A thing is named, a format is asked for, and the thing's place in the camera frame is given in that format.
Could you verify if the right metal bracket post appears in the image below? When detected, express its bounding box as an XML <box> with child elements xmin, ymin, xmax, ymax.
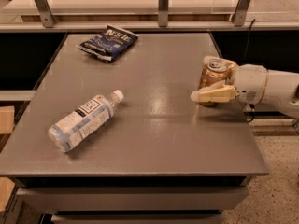
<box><xmin>232</xmin><ymin>0</ymin><xmax>251</xmax><ymax>27</ymax></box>

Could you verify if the black cable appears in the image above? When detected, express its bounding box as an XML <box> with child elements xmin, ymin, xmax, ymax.
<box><xmin>241</xmin><ymin>18</ymin><xmax>256</xmax><ymax>123</ymax></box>

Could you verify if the blue chip bag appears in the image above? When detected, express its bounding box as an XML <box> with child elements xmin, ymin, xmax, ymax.
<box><xmin>78</xmin><ymin>25</ymin><xmax>138</xmax><ymax>63</ymax></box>

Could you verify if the clear plastic water bottle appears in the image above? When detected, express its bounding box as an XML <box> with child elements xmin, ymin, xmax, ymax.
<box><xmin>48</xmin><ymin>90</ymin><xmax>124</xmax><ymax>153</ymax></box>

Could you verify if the wooden box at left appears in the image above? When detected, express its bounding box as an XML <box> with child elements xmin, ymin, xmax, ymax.
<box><xmin>0</xmin><ymin>106</ymin><xmax>15</xmax><ymax>134</ymax></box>

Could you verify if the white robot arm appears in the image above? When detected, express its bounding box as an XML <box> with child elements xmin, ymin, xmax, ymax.
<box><xmin>191</xmin><ymin>56</ymin><xmax>299</xmax><ymax>119</ymax></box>

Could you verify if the metal bracket post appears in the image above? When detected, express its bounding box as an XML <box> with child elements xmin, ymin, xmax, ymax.
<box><xmin>158</xmin><ymin>0</ymin><xmax>169</xmax><ymax>27</ymax></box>
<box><xmin>34</xmin><ymin>0</ymin><xmax>56</xmax><ymax>28</ymax></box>
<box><xmin>232</xmin><ymin>0</ymin><xmax>251</xmax><ymax>27</ymax></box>

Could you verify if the orange soda can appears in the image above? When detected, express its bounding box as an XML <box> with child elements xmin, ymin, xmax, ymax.
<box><xmin>198</xmin><ymin>57</ymin><xmax>233</xmax><ymax>108</ymax></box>

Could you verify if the left metal bracket post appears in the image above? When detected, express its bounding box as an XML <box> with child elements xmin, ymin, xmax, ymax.
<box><xmin>34</xmin><ymin>0</ymin><xmax>56</xmax><ymax>28</ymax></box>

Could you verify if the middle metal bracket post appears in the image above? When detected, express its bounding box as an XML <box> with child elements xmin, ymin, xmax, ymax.
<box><xmin>158</xmin><ymin>0</ymin><xmax>169</xmax><ymax>27</ymax></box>

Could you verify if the grey drawer front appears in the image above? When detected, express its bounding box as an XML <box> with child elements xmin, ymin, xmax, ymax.
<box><xmin>17</xmin><ymin>187</ymin><xmax>249</xmax><ymax>213</ymax></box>

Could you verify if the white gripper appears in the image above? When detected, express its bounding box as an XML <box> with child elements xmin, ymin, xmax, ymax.
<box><xmin>191</xmin><ymin>56</ymin><xmax>267</xmax><ymax>105</ymax></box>

